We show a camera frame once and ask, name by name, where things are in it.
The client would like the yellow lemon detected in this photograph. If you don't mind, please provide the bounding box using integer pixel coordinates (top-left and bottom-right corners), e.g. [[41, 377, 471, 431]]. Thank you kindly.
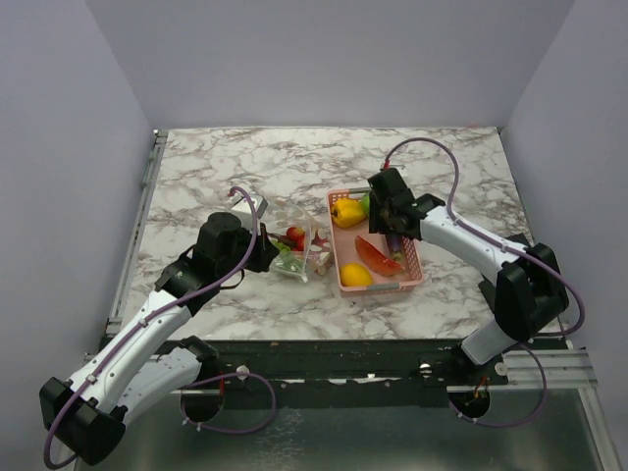
[[340, 263, 373, 288]]

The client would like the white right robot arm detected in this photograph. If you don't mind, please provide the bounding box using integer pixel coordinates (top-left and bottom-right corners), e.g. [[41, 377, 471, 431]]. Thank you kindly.
[[368, 168, 569, 384]]

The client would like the green grape bunch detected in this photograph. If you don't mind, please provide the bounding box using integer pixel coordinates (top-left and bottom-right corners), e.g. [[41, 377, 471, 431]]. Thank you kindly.
[[271, 248, 306, 277]]

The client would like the yellow bell pepper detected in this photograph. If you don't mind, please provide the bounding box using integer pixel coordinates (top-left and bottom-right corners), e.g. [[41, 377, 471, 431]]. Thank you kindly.
[[331, 198, 367, 229]]

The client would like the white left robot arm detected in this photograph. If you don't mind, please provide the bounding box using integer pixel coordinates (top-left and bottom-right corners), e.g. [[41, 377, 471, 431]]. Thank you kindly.
[[39, 212, 279, 470]]

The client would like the clear zip top bag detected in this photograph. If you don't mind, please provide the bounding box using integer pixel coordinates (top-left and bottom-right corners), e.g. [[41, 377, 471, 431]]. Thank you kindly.
[[262, 199, 333, 283]]

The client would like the dark purple eggplant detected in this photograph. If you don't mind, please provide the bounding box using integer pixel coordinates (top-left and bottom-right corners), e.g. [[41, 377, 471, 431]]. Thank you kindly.
[[386, 234, 403, 264]]

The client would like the black pad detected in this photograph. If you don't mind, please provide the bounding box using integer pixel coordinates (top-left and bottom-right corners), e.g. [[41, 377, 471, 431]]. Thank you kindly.
[[479, 256, 569, 328]]

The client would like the aluminium side rail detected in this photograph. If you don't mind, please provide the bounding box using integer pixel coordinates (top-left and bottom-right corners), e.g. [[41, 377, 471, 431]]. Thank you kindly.
[[107, 130, 169, 328]]

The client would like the black mounting rail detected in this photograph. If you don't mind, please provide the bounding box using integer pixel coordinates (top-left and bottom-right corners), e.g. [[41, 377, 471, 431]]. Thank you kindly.
[[141, 336, 511, 411]]

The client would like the red watermelon slice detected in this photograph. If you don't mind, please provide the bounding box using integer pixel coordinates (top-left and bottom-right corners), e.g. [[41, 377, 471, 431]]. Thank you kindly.
[[354, 235, 405, 277]]

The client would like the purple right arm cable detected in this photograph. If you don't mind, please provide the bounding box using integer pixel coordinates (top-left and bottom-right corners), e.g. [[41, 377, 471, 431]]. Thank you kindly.
[[382, 137, 586, 427]]

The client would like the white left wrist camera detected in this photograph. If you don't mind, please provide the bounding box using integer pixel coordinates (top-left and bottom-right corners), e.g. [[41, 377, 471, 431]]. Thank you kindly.
[[229, 188, 270, 225]]

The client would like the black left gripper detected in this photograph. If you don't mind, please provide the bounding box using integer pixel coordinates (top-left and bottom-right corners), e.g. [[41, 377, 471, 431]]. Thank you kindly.
[[219, 219, 281, 279]]

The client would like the pink perforated plastic basket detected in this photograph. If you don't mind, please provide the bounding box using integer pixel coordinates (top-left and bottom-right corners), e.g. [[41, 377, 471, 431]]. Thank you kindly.
[[329, 216, 425, 297]]

